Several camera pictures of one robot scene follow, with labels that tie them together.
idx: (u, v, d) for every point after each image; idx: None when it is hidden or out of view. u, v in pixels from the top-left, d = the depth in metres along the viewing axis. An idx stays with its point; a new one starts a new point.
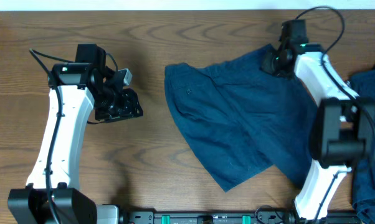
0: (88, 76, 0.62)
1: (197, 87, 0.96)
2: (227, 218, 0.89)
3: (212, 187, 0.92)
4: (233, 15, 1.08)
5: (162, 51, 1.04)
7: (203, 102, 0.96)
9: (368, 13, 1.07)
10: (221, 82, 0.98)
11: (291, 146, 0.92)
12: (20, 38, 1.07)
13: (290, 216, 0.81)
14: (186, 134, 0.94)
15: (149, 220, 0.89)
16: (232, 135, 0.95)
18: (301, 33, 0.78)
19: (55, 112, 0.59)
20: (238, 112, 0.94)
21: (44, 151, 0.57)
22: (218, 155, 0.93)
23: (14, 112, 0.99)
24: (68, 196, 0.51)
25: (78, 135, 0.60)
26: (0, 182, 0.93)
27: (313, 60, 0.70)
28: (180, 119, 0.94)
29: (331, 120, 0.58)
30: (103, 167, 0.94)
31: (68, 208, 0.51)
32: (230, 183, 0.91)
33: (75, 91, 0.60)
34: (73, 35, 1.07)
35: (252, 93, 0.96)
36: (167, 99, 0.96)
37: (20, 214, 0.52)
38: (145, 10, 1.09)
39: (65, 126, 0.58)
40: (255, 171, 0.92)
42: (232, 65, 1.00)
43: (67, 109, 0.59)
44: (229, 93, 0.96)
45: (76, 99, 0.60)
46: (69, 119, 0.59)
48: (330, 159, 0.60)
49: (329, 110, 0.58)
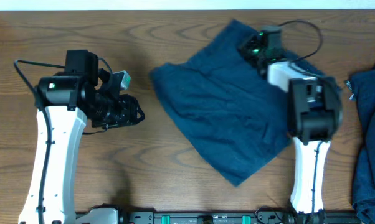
0: (78, 91, 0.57)
1: (187, 83, 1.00)
2: (227, 218, 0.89)
3: (212, 187, 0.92)
4: (233, 15, 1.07)
5: (162, 51, 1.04)
7: (199, 96, 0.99)
9: (367, 12, 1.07)
10: (207, 70, 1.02)
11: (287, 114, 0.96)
12: (19, 38, 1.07)
13: (289, 218, 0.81)
14: (190, 138, 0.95)
15: (149, 220, 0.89)
16: (236, 125, 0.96)
18: (275, 45, 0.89)
19: (45, 139, 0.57)
20: (236, 99, 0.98)
21: (35, 184, 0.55)
22: (224, 151, 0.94)
23: (13, 112, 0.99)
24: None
25: (71, 160, 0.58)
26: None
27: (282, 63, 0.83)
28: (179, 120, 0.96)
29: (298, 96, 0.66)
30: (103, 167, 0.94)
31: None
32: (239, 177, 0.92)
33: (65, 113, 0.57)
34: (73, 35, 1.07)
35: (238, 74, 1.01)
36: (162, 103, 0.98)
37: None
38: (145, 10, 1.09)
39: (55, 155, 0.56)
40: (262, 162, 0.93)
42: (210, 50, 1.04)
43: (57, 135, 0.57)
44: (220, 80, 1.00)
45: (66, 124, 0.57)
46: (60, 146, 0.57)
48: (306, 132, 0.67)
49: (297, 89, 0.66)
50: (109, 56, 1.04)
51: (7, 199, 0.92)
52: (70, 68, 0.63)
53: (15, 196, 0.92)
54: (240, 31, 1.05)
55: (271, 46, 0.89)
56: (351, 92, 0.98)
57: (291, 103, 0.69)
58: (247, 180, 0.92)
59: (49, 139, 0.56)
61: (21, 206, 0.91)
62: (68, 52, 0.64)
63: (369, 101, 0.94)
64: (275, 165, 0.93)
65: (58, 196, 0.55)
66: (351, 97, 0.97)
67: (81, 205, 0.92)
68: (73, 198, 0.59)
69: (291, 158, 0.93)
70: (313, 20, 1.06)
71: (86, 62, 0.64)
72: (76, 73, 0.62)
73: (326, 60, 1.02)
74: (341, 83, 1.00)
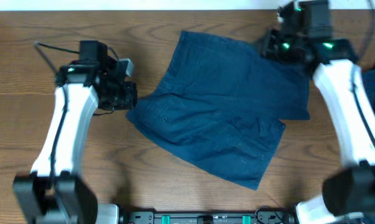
0: (93, 77, 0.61)
1: (166, 108, 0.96)
2: (227, 218, 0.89)
3: (212, 187, 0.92)
4: (233, 15, 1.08)
5: (162, 51, 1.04)
7: (183, 117, 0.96)
9: (367, 12, 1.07)
10: (180, 89, 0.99)
11: (262, 107, 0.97)
12: (19, 38, 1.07)
13: (291, 218, 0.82)
14: (190, 160, 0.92)
15: (149, 220, 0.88)
16: (233, 129, 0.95)
18: (322, 22, 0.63)
19: (61, 109, 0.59)
20: (222, 106, 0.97)
21: (47, 145, 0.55)
22: (230, 160, 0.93)
23: (14, 112, 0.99)
24: (69, 182, 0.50)
25: (82, 129, 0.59)
26: None
27: (344, 81, 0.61)
28: (176, 149, 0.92)
29: (359, 189, 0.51)
30: (103, 168, 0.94)
31: (71, 194, 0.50)
32: (254, 180, 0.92)
33: (80, 90, 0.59)
34: (73, 35, 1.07)
35: (210, 84, 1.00)
36: (152, 137, 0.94)
37: (23, 201, 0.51)
38: (146, 10, 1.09)
39: (70, 120, 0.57)
40: (268, 156, 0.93)
42: (172, 70, 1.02)
43: (72, 104, 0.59)
44: (197, 94, 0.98)
45: (81, 96, 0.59)
46: (74, 113, 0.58)
48: (347, 213, 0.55)
49: (359, 177, 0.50)
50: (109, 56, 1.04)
51: (7, 200, 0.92)
52: (84, 57, 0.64)
53: (15, 195, 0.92)
54: (192, 41, 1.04)
55: (315, 24, 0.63)
56: None
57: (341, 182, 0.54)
58: (263, 179, 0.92)
59: (65, 106, 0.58)
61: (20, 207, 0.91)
62: (81, 42, 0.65)
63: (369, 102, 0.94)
64: (275, 165, 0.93)
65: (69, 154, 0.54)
66: None
67: None
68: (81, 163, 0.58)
69: (291, 158, 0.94)
70: None
71: (99, 52, 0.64)
72: (90, 61, 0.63)
73: None
74: None
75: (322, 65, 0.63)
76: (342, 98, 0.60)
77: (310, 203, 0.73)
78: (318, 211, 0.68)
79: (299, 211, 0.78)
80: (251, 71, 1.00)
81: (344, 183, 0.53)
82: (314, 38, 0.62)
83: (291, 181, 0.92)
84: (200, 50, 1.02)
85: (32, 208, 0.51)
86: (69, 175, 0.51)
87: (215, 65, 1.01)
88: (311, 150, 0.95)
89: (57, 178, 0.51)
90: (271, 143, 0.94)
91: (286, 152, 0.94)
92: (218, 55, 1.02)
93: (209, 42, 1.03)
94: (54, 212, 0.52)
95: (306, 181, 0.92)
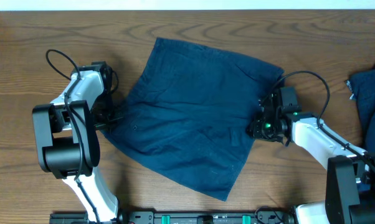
0: (101, 73, 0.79)
1: (137, 117, 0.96)
2: (227, 218, 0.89)
3: (212, 186, 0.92)
4: (233, 15, 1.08)
5: None
7: (154, 127, 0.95)
9: (367, 13, 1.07)
10: (152, 98, 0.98)
11: (235, 116, 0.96)
12: (19, 38, 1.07)
13: (290, 219, 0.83)
14: (159, 171, 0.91)
15: (149, 220, 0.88)
16: (205, 139, 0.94)
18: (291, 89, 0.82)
19: (75, 78, 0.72)
20: (194, 114, 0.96)
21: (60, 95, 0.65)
22: (200, 170, 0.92)
23: (14, 112, 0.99)
24: (81, 106, 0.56)
25: (89, 96, 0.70)
26: (0, 182, 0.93)
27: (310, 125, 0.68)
28: (146, 158, 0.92)
29: (346, 182, 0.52)
30: (103, 168, 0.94)
31: (83, 118, 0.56)
32: (224, 190, 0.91)
33: (90, 73, 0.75)
34: (73, 35, 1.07)
35: (182, 92, 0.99)
36: (121, 148, 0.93)
37: (38, 127, 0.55)
38: (145, 9, 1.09)
39: (81, 83, 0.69)
40: (238, 165, 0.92)
42: (146, 76, 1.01)
43: (85, 77, 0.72)
44: (169, 102, 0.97)
45: (92, 74, 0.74)
46: (85, 80, 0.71)
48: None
49: (340, 170, 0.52)
50: (109, 56, 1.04)
51: (7, 200, 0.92)
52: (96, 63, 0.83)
53: (15, 195, 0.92)
54: (167, 48, 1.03)
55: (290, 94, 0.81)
56: (352, 91, 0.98)
57: (331, 186, 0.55)
58: (263, 179, 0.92)
59: (78, 76, 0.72)
61: (21, 206, 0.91)
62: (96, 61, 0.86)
63: (369, 102, 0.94)
64: (275, 165, 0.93)
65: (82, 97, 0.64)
66: (351, 97, 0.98)
67: (80, 205, 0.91)
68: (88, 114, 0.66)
69: (291, 158, 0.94)
70: (313, 20, 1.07)
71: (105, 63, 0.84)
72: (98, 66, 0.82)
73: (326, 60, 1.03)
74: (341, 83, 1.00)
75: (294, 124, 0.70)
76: (315, 135, 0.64)
77: (313, 205, 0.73)
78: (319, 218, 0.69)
79: (299, 214, 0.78)
80: (225, 78, 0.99)
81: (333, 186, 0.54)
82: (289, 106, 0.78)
83: (291, 182, 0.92)
84: (175, 57, 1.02)
85: (47, 137, 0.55)
86: (80, 102, 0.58)
87: (189, 73, 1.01)
88: None
89: (68, 105, 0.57)
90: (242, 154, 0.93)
91: (286, 152, 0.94)
92: (194, 63, 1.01)
93: (184, 50, 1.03)
94: (66, 148, 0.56)
95: (306, 181, 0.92)
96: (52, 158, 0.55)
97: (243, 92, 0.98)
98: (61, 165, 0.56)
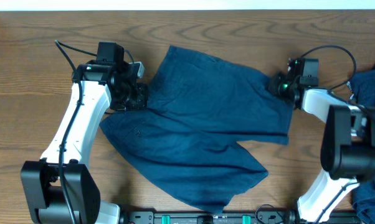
0: (109, 78, 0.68)
1: (142, 124, 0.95)
2: (227, 218, 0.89)
3: (212, 200, 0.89)
4: (233, 15, 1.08)
5: (162, 51, 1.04)
7: (157, 135, 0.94)
9: (367, 13, 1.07)
10: (160, 105, 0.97)
11: (238, 127, 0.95)
12: (20, 38, 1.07)
13: (291, 215, 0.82)
14: (155, 181, 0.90)
15: (149, 220, 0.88)
16: (210, 154, 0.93)
18: (311, 73, 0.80)
19: (76, 101, 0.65)
20: (197, 126, 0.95)
21: (60, 130, 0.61)
22: (199, 184, 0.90)
23: (14, 112, 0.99)
24: (78, 174, 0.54)
25: (93, 122, 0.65)
26: None
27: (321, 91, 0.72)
28: (146, 168, 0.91)
29: (342, 124, 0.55)
30: (103, 167, 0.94)
31: (78, 185, 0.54)
32: (222, 205, 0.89)
33: (94, 88, 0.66)
34: (74, 35, 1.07)
35: (189, 102, 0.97)
36: (122, 151, 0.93)
37: (28, 186, 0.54)
38: (145, 10, 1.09)
39: (83, 114, 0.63)
40: (238, 178, 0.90)
42: (156, 83, 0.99)
43: (86, 100, 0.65)
44: (176, 113, 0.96)
45: (96, 92, 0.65)
46: (88, 106, 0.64)
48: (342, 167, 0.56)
49: (338, 114, 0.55)
50: None
51: (7, 200, 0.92)
52: (101, 58, 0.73)
53: (15, 195, 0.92)
54: (179, 58, 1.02)
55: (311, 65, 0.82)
56: (352, 92, 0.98)
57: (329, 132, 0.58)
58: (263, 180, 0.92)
59: (80, 101, 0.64)
61: (20, 206, 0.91)
62: (101, 44, 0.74)
63: (369, 102, 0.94)
64: (275, 165, 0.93)
65: (78, 142, 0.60)
66: (351, 97, 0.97)
67: None
68: (89, 154, 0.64)
69: (291, 158, 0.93)
70: (313, 20, 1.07)
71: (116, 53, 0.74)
72: (106, 62, 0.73)
73: (326, 61, 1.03)
74: (341, 84, 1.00)
75: (308, 90, 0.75)
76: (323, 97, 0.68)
77: (311, 187, 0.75)
78: (316, 193, 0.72)
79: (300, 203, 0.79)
80: (234, 89, 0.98)
81: (331, 132, 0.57)
82: (304, 84, 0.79)
83: (291, 182, 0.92)
84: (186, 66, 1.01)
85: (37, 197, 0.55)
86: (78, 167, 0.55)
87: (198, 84, 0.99)
88: (311, 150, 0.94)
89: (67, 167, 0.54)
90: (245, 182, 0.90)
91: (286, 152, 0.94)
92: (204, 74, 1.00)
93: (195, 60, 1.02)
94: (59, 203, 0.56)
95: (306, 181, 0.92)
96: (43, 211, 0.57)
97: (250, 100, 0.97)
98: (52, 219, 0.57)
